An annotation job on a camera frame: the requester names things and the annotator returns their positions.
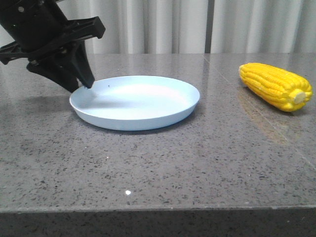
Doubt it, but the white pleated curtain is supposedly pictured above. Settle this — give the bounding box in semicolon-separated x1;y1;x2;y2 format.
0;0;316;55

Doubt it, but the yellow corn cob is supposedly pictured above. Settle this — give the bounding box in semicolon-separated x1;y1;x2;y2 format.
239;63;313;112

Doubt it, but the light blue plate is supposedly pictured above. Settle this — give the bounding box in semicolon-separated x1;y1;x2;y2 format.
70;76;200;131

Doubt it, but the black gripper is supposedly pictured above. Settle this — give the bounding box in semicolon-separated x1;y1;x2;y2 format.
0;0;105;92

